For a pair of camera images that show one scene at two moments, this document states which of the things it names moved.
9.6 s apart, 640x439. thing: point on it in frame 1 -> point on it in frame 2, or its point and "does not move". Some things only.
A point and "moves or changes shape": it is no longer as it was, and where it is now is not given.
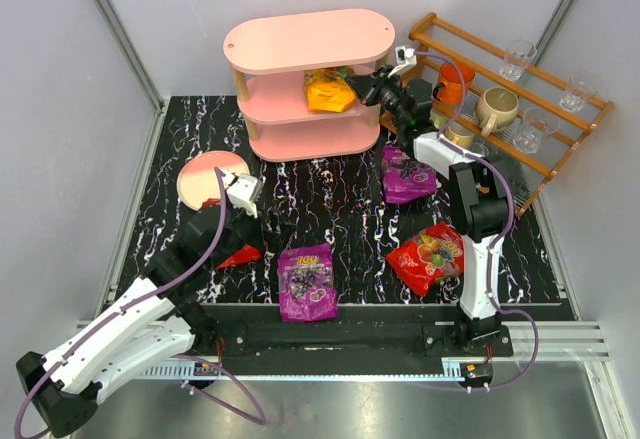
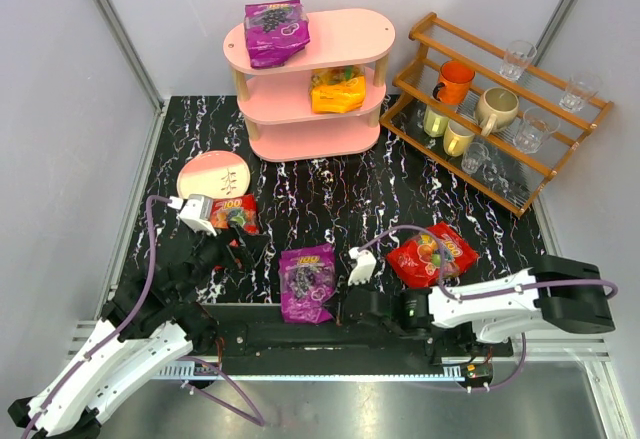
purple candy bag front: [306, 283] does not move
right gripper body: [376, 89] -> [353, 302]
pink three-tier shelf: [297, 99] does not move
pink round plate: [197, 178] does not move
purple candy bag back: [403, 178] -> [275, 32]
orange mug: [450, 87] does not move
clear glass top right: [582, 86] does not move
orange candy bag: [328, 89] moves or changes shape
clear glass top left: [518, 55] does not move
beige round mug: [495, 109] does not move
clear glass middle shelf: [537, 126] does not move
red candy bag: [245, 255] moves or changes shape
